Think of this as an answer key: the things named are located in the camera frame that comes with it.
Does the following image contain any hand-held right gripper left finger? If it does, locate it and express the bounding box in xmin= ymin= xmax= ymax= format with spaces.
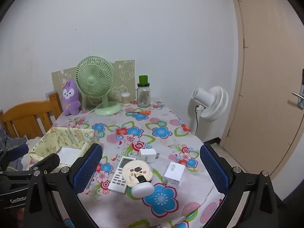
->
xmin=23 ymin=143 xmax=104 ymax=228

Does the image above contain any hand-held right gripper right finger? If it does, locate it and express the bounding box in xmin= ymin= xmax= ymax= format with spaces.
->
xmin=199 ymin=143 xmax=279 ymax=228

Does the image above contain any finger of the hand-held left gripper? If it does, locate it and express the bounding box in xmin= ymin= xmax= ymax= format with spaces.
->
xmin=30 ymin=153 xmax=60 ymax=174
xmin=3 ymin=144 xmax=28 ymax=165

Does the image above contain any white remote control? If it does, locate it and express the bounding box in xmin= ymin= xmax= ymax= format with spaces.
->
xmin=109 ymin=156 xmax=137 ymax=193

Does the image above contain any yellow printed storage box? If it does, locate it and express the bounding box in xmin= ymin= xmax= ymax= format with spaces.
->
xmin=28 ymin=126 xmax=100 ymax=171

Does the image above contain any large white charger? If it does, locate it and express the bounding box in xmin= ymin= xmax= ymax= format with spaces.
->
xmin=163 ymin=162 xmax=185 ymax=186

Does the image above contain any round makeup compact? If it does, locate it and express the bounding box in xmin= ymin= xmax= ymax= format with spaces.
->
xmin=122 ymin=160 xmax=154 ymax=187

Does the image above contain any small white charger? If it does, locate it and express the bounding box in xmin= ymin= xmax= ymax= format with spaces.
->
xmin=138 ymin=149 xmax=159 ymax=163

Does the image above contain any plaid blue bedding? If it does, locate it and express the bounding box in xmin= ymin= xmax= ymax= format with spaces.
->
xmin=0 ymin=123 xmax=29 ymax=148

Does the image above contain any white cardboard sheet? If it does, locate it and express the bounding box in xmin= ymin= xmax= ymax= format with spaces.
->
xmin=56 ymin=147 xmax=82 ymax=167

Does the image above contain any wooden bed headboard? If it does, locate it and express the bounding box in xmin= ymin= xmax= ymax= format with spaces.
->
xmin=0 ymin=92 xmax=63 ymax=139

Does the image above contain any floral tablecloth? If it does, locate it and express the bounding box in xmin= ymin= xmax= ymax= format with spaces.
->
xmin=51 ymin=98 xmax=226 ymax=228

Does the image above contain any white standing fan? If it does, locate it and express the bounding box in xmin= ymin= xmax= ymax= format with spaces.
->
xmin=191 ymin=86 xmax=229 ymax=123

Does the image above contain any purple plush toy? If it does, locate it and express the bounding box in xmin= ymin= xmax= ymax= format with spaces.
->
xmin=61 ymin=79 xmax=82 ymax=116

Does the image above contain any cotton swab container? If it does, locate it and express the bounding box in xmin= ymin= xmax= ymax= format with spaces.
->
xmin=121 ymin=92 xmax=131 ymax=106

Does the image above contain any green desk fan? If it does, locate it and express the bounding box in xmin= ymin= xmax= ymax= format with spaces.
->
xmin=75 ymin=56 xmax=121 ymax=117

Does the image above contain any glass jar with green lid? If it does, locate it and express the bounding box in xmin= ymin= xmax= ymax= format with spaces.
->
xmin=137 ymin=75 xmax=151 ymax=108

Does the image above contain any beige bear print board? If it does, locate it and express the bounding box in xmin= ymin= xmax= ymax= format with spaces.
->
xmin=51 ymin=60 xmax=135 ymax=111

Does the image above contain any beige door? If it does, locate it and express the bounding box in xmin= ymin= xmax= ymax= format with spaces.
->
xmin=220 ymin=0 xmax=304 ymax=201

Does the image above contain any metal door handle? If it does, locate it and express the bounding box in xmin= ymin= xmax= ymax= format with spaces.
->
xmin=292 ymin=69 xmax=304 ymax=109

